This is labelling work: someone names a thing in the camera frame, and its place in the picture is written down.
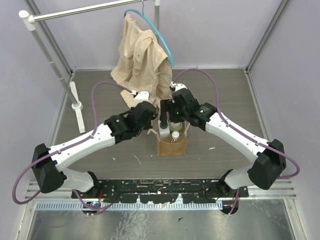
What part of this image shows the brown canvas bag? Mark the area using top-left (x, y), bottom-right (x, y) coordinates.
top-left (147, 106), bottom-right (190, 157)

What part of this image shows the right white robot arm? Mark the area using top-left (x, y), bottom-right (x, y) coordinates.
top-left (159, 88), bottom-right (287, 197)

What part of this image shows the clear bottle white cap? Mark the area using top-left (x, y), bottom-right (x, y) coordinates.
top-left (166, 131), bottom-right (186, 144)

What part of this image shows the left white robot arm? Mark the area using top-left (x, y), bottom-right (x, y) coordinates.
top-left (32, 101), bottom-right (158, 198)

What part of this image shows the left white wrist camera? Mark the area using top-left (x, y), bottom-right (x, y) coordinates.
top-left (130, 90), bottom-right (150, 107)

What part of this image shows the white bottle black cap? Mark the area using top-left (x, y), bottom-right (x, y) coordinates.
top-left (157, 120), bottom-right (170, 142)

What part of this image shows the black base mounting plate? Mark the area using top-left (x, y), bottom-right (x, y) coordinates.
top-left (78, 179), bottom-right (237, 204)

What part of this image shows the beige shirt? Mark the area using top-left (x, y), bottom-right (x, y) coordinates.
top-left (110, 14), bottom-right (173, 109)

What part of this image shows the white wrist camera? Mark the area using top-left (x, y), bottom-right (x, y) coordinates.
top-left (130, 90), bottom-right (150, 107)
top-left (169, 81), bottom-right (187, 93)

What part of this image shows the blue clothes hanger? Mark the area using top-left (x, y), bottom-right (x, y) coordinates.
top-left (123, 0), bottom-right (175, 67)

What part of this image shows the white clothes rack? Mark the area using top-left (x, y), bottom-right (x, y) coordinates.
top-left (18, 0), bottom-right (162, 134)

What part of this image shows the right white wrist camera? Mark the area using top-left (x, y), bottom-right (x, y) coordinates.
top-left (169, 81), bottom-right (187, 93)

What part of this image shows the aluminium front rail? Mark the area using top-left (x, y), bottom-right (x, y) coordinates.
top-left (35, 179), bottom-right (297, 212)

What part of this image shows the green bottle beige cap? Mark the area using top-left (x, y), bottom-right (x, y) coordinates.
top-left (169, 122), bottom-right (184, 132)

